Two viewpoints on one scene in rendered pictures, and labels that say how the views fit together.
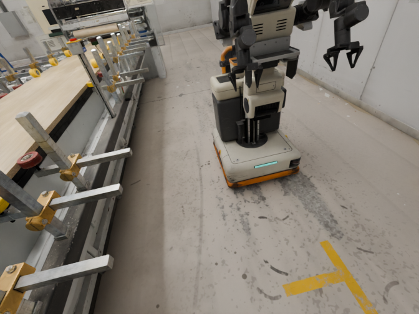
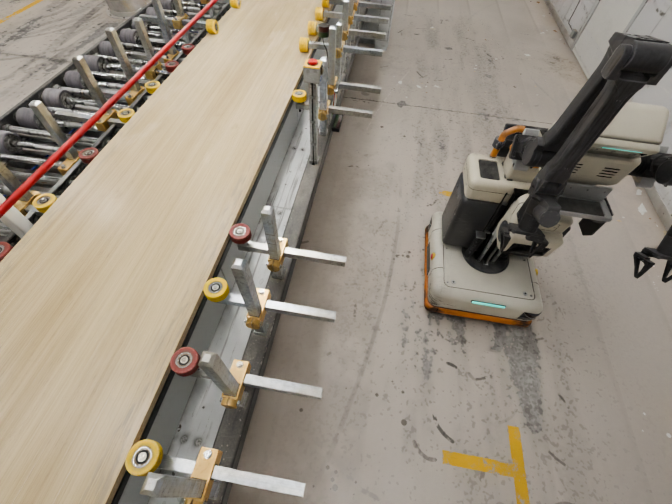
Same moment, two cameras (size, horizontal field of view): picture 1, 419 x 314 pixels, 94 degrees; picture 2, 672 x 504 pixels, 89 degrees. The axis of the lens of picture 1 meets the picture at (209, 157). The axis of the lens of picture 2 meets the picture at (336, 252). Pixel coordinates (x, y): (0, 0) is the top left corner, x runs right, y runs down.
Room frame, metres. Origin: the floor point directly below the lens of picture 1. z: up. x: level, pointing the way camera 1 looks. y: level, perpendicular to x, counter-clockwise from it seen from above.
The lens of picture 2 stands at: (0.01, 0.27, 1.92)
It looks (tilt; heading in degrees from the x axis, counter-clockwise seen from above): 54 degrees down; 10
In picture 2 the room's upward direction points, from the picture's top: 4 degrees clockwise
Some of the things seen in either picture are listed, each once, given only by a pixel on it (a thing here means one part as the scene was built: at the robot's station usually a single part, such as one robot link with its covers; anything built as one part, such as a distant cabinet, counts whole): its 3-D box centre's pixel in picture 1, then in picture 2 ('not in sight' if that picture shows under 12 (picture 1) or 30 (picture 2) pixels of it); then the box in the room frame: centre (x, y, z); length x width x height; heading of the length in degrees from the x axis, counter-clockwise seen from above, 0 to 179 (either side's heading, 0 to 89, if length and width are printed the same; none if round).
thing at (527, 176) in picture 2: (245, 66); (531, 164); (1.51, -0.39, 0.87); 0.23 x 0.15 x 0.11; 94
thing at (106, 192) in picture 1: (61, 203); (274, 307); (0.49, 0.56, 0.83); 0.43 x 0.03 x 0.04; 94
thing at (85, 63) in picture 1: (98, 88); (313, 125); (1.44, 0.68, 0.93); 0.05 x 0.05 x 0.45; 4
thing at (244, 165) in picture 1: (251, 148); (477, 265); (1.39, -0.40, 0.16); 0.67 x 0.64 x 0.25; 4
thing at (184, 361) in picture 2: not in sight; (189, 365); (0.23, 0.74, 0.85); 0.08 x 0.08 x 0.11
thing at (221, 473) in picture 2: not in sight; (224, 474); (0.00, 0.53, 0.82); 0.43 x 0.03 x 0.04; 94
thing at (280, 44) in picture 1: (270, 62); (564, 207); (1.10, -0.42, 0.99); 0.28 x 0.16 x 0.22; 94
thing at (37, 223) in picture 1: (43, 210); (258, 308); (0.47, 0.61, 0.83); 0.14 x 0.06 x 0.05; 4
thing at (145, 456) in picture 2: not in sight; (150, 458); (-0.02, 0.72, 0.85); 0.08 x 0.08 x 0.11
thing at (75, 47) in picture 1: (77, 47); (313, 72); (1.44, 0.68, 1.18); 0.07 x 0.07 x 0.08; 4
